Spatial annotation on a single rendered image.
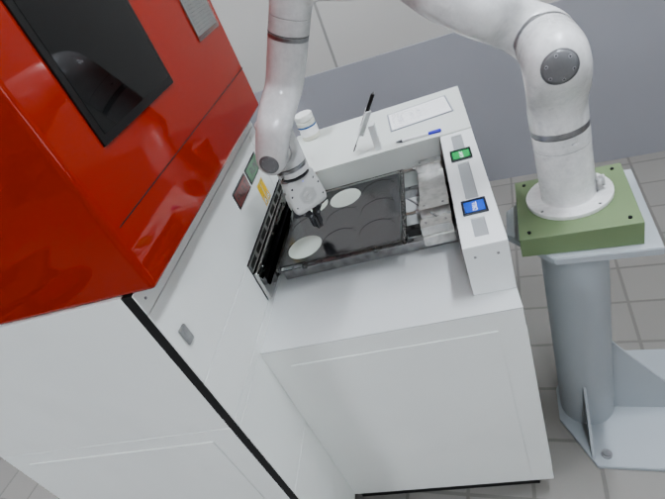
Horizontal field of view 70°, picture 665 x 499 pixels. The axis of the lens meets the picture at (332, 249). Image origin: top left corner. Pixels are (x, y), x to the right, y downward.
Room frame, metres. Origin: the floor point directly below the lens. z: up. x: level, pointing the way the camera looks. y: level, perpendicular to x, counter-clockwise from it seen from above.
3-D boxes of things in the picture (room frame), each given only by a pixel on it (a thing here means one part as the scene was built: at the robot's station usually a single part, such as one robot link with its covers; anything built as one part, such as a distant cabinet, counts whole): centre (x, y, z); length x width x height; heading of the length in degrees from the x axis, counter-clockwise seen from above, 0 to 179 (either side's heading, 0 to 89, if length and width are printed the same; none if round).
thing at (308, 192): (1.15, 0.01, 1.06); 0.10 x 0.07 x 0.11; 108
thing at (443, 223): (0.98, -0.27, 0.89); 0.08 x 0.03 x 0.03; 70
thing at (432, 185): (1.12, -0.32, 0.87); 0.36 x 0.08 x 0.03; 160
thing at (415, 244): (1.06, -0.08, 0.84); 0.50 x 0.02 x 0.03; 70
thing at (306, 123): (1.72, -0.11, 1.01); 0.07 x 0.07 x 0.10
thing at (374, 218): (1.20, -0.07, 0.90); 0.34 x 0.34 x 0.01; 70
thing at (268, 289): (1.26, 0.14, 0.89); 0.44 x 0.02 x 0.10; 160
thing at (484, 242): (1.01, -0.39, 0.89); 0.55 x 0.09 x 0.14; 160
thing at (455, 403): (1.24, -0.19, 0.41); 0.96 x 0.64 x 0.82; 160
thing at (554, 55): (0.86, -0.55, 1.18); 0.19 x 0.12 x 0.24; 155
